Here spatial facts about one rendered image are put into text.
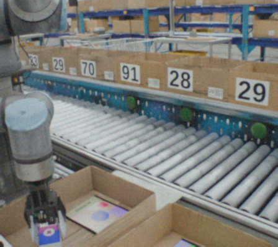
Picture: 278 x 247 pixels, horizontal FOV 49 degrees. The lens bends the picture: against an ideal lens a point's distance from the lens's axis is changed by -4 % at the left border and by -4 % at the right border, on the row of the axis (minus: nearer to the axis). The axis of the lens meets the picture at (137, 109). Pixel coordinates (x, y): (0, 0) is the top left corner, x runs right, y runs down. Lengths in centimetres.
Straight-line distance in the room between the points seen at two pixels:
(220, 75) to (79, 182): 86
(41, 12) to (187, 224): 71
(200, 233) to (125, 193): 27
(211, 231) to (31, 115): 51
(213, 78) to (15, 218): 108
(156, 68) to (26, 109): 119
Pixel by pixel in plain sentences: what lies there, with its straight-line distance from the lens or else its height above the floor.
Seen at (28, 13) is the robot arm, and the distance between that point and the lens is 96.
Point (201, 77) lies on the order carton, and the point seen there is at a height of 100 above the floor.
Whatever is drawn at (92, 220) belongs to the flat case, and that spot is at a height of 77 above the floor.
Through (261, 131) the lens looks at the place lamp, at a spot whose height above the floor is 81.
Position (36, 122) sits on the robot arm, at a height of 112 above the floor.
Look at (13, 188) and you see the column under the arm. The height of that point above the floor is 77.
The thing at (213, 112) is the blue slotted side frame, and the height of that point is 85.
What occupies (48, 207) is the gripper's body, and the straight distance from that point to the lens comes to 76.
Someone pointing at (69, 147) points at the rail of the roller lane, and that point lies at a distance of 150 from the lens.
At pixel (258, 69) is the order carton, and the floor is 101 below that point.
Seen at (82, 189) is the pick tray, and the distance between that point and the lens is 108.
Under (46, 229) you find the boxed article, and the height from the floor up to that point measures 80.
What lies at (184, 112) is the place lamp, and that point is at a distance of 162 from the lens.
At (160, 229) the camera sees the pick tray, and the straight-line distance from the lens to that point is 86.
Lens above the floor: 133
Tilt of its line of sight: 18 degrees down
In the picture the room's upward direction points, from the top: 3 degrees counter-clockwise
